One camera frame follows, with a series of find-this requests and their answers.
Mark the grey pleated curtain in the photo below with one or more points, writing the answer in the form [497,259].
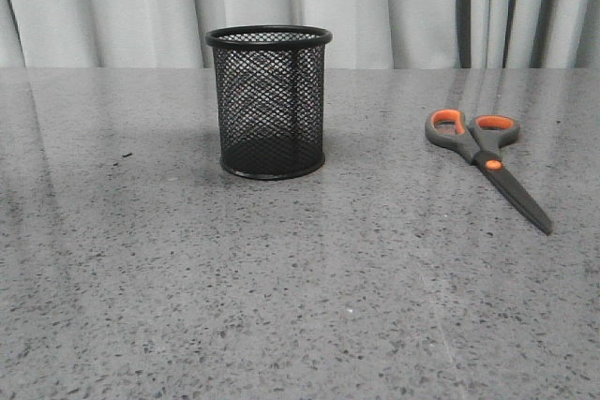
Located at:
[366,33]

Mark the black mesh pen cup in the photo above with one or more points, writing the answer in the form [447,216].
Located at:
[270,99]

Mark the grey orange scissors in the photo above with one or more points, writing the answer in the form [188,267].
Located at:
[479,142]

